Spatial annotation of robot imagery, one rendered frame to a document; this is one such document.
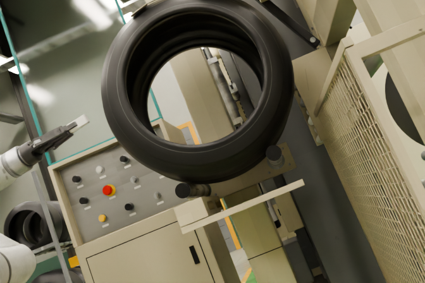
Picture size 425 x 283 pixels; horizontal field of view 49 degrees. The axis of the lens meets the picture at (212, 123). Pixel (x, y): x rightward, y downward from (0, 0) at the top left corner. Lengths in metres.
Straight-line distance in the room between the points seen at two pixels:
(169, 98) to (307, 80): 9.66
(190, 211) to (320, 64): 0.70
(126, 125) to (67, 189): 0.89
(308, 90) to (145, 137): 0.62
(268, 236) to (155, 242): 0.52
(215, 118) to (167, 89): 9.59
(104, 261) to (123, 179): 0.35
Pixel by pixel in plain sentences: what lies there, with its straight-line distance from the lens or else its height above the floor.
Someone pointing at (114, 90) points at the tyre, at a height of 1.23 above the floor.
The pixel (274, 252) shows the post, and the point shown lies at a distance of 1.71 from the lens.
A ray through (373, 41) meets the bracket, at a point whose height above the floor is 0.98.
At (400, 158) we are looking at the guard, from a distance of 0.85.
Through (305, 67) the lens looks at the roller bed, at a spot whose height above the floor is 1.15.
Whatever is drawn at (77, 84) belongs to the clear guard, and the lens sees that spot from 2.21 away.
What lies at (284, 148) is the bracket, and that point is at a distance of 1.68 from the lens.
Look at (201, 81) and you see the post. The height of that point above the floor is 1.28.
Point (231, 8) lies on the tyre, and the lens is 1.41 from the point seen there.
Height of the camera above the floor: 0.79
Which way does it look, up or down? 11 degrees up
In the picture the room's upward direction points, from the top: 22 degrees counter-clockwise
